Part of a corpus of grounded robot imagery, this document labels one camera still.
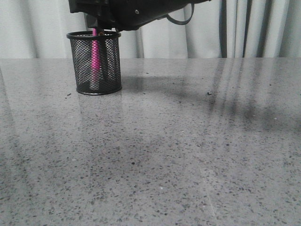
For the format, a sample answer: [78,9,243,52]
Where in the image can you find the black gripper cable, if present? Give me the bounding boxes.
[166,3,195,25]

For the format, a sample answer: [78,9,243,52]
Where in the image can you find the pink pen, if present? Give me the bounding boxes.
[89,40,100,90]

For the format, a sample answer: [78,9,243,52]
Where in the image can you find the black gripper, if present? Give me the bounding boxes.
[68,0,203,31]

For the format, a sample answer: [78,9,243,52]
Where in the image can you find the black mesh pen holder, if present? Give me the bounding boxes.
[66,31,122,95]

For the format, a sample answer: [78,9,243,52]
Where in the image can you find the grey orange scissors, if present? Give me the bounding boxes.
[96,27,116,85]

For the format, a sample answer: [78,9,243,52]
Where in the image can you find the grey curtain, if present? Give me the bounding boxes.
[0,0,301,58]

